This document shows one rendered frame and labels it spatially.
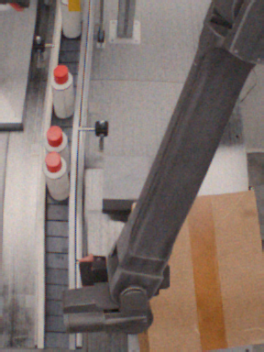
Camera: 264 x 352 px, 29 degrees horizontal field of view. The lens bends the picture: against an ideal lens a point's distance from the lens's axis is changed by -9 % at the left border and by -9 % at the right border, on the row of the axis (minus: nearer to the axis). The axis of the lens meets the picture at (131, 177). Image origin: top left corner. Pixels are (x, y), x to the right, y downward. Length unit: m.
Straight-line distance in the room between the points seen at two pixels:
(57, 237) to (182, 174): 0.66
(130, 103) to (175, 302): 0.61
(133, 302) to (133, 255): 0.07
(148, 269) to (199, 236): 0.33
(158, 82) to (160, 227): 0.82
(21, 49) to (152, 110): 0.40
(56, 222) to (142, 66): 0.49
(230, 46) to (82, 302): 0.40
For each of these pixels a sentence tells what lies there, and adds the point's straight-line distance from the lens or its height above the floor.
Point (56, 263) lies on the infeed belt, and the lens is 1.19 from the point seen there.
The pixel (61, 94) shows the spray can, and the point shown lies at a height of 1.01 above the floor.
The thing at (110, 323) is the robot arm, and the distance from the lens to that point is 0.72.
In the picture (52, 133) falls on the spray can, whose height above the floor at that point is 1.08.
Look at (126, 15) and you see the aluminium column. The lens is 1.39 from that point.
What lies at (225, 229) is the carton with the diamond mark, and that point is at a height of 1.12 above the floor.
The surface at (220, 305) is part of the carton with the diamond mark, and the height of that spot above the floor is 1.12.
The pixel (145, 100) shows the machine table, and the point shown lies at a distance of 1.37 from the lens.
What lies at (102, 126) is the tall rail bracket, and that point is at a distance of 1.16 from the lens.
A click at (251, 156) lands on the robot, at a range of 2.02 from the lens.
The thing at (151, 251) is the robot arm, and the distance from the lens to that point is 0.63.
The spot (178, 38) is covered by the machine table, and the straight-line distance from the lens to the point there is 1.49.
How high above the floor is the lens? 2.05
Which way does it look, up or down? 71 degrees down
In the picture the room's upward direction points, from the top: 10 degrees clockwise
